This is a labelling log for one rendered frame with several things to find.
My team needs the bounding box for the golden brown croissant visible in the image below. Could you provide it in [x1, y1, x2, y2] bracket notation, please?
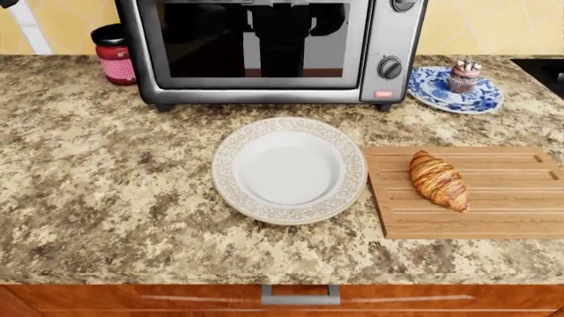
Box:
[408, 150, 471, 214]

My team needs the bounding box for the red jam jar black lid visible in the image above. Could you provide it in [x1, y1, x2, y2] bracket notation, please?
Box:
[90, 22, 138, 87]

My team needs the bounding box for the wooden cutting board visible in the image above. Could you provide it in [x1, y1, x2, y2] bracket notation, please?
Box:
[360, 145, 564, 240]

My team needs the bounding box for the white plate beige patterned rim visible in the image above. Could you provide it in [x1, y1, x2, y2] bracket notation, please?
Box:
[211, 116, 368, 226]

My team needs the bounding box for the silver toaster oven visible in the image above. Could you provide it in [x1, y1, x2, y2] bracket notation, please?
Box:
[115, 0, 429, 113]

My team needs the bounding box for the toaster oven round knob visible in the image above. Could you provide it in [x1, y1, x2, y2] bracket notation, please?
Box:
[390, 0, 419, 13]
[377, 55, 404, 81]

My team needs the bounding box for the blue floral plate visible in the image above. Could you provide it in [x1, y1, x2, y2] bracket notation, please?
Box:
[406, 66, 504, 115]

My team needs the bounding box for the pink frosted cupcake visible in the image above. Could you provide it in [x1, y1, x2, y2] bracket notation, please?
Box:
[448, 57, 482, 95]

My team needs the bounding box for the wooden drawer front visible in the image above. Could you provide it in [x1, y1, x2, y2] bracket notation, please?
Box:
[0, 283, 564, 317]

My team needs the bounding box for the black stovetop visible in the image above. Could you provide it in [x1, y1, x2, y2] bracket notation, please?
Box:
[509, 57, 564, 91]

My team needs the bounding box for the grey metal drawer handle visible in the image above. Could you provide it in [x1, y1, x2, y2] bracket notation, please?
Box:
[260, 283, 342, 306]

